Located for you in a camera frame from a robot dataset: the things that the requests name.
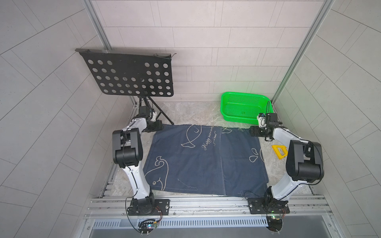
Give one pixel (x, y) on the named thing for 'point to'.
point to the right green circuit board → (274, 222)
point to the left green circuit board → (147, 226)
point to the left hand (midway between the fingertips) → (160, 124)
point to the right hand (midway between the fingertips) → (256, 128)
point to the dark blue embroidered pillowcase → (217, 160)
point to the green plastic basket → (244, 107)
